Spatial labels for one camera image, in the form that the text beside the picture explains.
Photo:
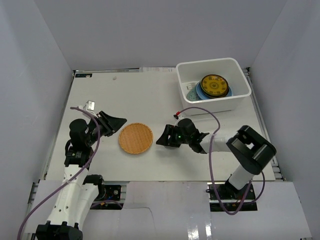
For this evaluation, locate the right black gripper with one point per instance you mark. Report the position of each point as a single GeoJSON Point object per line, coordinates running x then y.
{"type": "Point", "coordinates": [169, 130]}

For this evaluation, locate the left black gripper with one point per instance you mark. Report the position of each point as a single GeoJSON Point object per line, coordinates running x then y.
{"type": "Point", "coordinates": [104, 123]}

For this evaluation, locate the woven wicker plate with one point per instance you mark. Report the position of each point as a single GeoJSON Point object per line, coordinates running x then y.
{"type": "Point", "coordinates": [135, 138]}

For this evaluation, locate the light green ceramic plate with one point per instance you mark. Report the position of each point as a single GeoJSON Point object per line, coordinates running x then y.
{"type": "Point", "coordinates": [192, 95]}

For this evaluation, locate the blue plastic plate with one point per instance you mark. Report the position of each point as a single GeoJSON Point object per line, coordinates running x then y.
{"type": "Point", "coordinates": [203, 96]}

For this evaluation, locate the small yellow patterned plate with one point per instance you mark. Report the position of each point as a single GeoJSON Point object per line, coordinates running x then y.
{"type": "Point", "coordinates": [214, 86]}

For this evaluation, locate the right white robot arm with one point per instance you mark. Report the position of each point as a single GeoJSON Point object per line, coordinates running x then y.
{"type": "Point", "coordinates": [252, 151]}

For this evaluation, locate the white plastic bin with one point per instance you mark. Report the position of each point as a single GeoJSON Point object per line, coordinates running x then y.
{"type": "Point", "coordinates": [191, 73]}

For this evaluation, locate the blue label sticker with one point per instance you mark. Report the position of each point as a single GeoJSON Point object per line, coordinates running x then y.
{"type": "Point", "coordinates": [83, 75]}

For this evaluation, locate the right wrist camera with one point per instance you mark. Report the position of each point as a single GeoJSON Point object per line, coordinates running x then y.
{"type": "Point", "coordinates": [179, 116]}

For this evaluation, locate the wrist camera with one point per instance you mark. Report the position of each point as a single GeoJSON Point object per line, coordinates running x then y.
{"type": "Point", "coordinates": [88, 107]}
{"type": "Point", "coordinates": [179, 116]}

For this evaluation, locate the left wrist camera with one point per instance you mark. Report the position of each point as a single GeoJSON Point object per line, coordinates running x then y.
{"type": "Point", "coordinates": [88, 107]}

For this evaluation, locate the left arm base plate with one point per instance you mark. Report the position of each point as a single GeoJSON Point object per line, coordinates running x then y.
{"type": "Point", "coordinates": [112, 192]}

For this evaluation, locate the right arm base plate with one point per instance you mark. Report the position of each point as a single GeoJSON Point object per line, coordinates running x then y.
{"type": "Point", "coordinates": [231, 200]}

